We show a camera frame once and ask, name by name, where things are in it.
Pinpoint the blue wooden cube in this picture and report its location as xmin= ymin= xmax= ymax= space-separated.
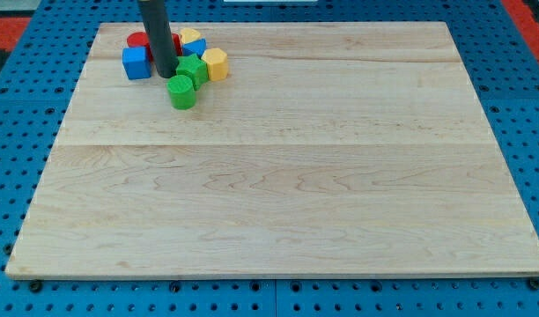
xmin=122 ymin=47 xmax=151 ymax=80

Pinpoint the light wooden board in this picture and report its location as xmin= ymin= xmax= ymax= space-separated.
xmin=5 ymin=22 xmax=539 ymax=280

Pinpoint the green wooden cylinder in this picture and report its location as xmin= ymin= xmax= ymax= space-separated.
xmin=166 ymin=75 xmax=196 ymax=110

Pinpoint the yellow wooden hexagon block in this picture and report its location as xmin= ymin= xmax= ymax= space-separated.
xmin=202 ymin=48 xmax=229 ymax=81

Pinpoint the green wooden star block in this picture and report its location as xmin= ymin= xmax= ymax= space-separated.
xmin=176 ymin=54 xmax=209 ymax=91

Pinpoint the blue wooden wedge block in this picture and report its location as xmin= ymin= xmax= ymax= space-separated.
xmin=181 ymin=38 xmax=207 ymax=58

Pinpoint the red wooden block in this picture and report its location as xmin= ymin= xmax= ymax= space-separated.
xmin=172 ymin=33 xmax=182 ymax=56

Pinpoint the yellow wooden heart block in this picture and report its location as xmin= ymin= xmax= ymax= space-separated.
xmin=180 ymin=27 xmax=202 ymax=44

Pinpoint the red wooden cylinder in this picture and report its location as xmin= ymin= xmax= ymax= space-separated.
xmin=126 ymin=32 xmax=153 ymax=62

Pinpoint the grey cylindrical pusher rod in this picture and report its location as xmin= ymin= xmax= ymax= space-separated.
xmin=137 ymin=0 xmax=178 ymax=78

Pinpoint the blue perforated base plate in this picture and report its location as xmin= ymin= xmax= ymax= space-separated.
xmin=0 ymin=0 xmax=539 ymax=316

